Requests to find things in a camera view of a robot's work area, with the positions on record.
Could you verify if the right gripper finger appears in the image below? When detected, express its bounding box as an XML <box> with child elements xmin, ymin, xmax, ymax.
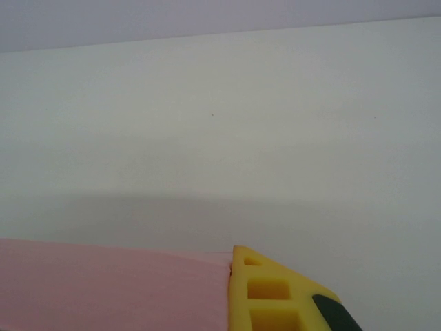
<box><xmin>227</xmin><ymin>245</ymin><xmax>362</xmax><ymax>331</ymax></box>

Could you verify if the pink paper box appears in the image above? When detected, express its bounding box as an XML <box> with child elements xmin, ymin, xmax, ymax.
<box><xmin>0</xmin><ymin>237</ymin><xmax>234</xmax><ymax>331</ymax></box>

